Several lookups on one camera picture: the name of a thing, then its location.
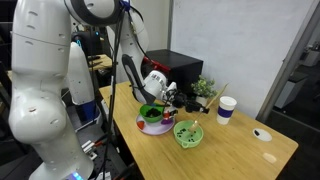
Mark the background wooden desk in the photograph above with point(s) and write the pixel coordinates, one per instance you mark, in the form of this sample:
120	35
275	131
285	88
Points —
100	61

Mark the dark green bowl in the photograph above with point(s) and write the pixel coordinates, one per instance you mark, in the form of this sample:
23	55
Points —
148	115

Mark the white cup with purple band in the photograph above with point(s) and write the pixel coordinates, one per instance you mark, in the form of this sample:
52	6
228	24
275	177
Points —
226	110

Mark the wooden spoon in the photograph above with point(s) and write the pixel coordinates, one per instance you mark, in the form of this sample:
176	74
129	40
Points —
208	106

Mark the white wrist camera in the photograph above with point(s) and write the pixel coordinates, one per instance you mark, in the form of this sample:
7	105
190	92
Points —
170	90

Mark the red toy strawberry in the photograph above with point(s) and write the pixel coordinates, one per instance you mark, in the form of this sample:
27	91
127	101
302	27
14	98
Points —
140	125

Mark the red and black microwave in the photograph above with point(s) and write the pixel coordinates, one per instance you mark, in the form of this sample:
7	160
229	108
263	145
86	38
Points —
180	66

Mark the purple toy grapes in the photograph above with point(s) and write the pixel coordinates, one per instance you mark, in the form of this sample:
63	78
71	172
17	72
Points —
166	121

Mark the white robot link blue base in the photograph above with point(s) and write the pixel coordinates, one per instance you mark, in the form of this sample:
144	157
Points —
80	76

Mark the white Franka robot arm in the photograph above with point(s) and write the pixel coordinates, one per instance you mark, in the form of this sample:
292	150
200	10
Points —
40	100

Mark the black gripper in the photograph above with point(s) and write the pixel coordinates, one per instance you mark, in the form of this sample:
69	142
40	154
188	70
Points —
181	99

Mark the lavender round plate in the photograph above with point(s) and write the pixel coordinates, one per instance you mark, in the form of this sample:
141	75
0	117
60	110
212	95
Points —
153	129

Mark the black optical breadboard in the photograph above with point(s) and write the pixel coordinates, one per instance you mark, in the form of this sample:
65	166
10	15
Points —
113	161

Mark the small black white object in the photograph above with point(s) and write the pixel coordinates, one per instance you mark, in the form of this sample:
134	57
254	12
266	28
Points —
262	135

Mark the beige round sticker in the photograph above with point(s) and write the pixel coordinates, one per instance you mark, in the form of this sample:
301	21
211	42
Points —
269	158

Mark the small potted plant white pot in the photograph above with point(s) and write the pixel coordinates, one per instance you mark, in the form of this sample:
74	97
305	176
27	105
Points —
203	88

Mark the pile of dark coffee beans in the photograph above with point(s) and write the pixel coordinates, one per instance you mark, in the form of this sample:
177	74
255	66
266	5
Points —
153	112

